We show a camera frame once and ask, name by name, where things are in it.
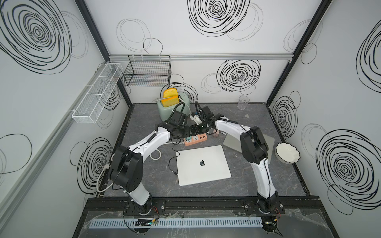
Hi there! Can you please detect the pink charger adapter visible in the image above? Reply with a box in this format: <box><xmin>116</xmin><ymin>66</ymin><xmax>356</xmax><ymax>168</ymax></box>
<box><xmin>212</xmin><ymin>130</ymin><xmax>219</xmax><ymax>138</ymax></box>

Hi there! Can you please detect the orange power strip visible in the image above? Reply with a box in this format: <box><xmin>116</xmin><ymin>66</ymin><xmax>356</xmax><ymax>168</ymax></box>
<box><xmin>184</xmin><ymin>133</ymin><xmax>207</xmax><ymax>146</ymax></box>

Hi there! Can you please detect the black usb cable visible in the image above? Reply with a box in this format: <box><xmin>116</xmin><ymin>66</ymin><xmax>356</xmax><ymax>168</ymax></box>
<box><xmin>168</xmin><ymin>138</ymin><xmax>183</xmax><ymax>176</ymax></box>

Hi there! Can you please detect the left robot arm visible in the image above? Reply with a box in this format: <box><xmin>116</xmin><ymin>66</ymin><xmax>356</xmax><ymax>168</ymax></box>
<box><xmin>108</xmin><ymin>102</ymin><xmax>190</xmax><ymax>206</ymax></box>

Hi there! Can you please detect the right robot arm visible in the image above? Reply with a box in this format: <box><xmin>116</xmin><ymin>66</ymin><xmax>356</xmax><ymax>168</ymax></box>
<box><xmin>195</xmin><ymin>102</ymin><xmax>279</xmax><ymax>214</ymax></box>

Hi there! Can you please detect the grey laptop at right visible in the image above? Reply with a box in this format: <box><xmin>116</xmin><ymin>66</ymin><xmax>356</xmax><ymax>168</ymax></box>
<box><xmin>223</xmin><ymin>134</ymin><xmax>275</xmax><ymax>164</ymax></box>

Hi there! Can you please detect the silver laptop with apple logo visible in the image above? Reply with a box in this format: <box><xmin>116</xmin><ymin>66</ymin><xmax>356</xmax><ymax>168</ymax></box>
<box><xmin>176</xmin><ymin>145</ymin><xmax>231</xmax><ymax>186</ymax></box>

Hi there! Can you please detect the mint green toaster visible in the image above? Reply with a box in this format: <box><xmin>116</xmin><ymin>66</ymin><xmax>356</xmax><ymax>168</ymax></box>
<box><xmin>156</xmin><ymin>92</ymin><xmax>191</xmax><ymax>121</ymax></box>

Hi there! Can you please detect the yellow toast slice front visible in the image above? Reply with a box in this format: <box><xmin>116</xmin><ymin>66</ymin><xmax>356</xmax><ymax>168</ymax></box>
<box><xmin>161</xmin><ymin>95</ymin><xmax>179</xmax><ymax>108</ymax></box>

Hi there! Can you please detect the yellow toast slice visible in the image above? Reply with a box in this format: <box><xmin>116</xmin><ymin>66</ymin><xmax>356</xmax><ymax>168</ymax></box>
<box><xmin>163</xmin><ymin>88</ymin><xmax>178</xmax><ymax>98</ymax></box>
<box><xmin>161</xmin><ymin>95</ymin><xmax>179</xmax><ymax>108</ymax></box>

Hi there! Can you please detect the yellow toast slice back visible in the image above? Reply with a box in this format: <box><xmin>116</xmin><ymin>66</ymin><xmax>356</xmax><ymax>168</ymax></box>
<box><xmin>163</xmin><ymin>88</ymin><xmax>178</xmax><ymax>98</ymax></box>

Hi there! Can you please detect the clear drinking glass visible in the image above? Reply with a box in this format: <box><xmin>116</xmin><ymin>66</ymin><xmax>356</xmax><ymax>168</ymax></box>
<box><xmin>237</xmin><ymin>95</ymin><xmax>250</xmax><ymax>110</ymax></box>

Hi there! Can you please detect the white scalloped bowl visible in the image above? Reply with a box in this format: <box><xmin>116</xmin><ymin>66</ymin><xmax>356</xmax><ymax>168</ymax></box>
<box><xmin>275</xmin><ymin>143</ymin><xmax>301</xmax><ymax>164</ymax></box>

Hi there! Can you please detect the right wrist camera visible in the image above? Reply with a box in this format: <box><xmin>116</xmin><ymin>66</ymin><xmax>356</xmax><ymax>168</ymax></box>
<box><xmin>190</xmin><ymin>113</ymin><xmax>202</xmax><ymax>125</ymax></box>

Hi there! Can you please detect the black wire basket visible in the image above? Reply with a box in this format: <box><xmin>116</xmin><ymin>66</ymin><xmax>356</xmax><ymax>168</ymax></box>
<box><xmin>123</xmin><ymin>55</ymin><xmax>172</xmax><ymax>87</ymax></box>

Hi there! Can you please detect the white wire shelf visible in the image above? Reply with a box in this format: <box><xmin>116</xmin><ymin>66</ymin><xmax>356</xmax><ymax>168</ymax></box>
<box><xmin>72</xmin><ymin>62</ymin><xmax>123</xmax><ymax>124</ymax></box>

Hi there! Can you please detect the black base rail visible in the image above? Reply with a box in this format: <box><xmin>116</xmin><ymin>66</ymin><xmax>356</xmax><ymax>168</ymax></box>
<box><xmin>83</xmin><ymin>196</ymin><xmax>323</xmax><ymax>215</ymax></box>

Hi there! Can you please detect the grey slotted cable duct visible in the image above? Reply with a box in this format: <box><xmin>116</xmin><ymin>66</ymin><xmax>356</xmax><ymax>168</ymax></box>
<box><xmin>88</xmin><ymin>217</ymin><xmax>263</xmax><ymax>229</ymax></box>

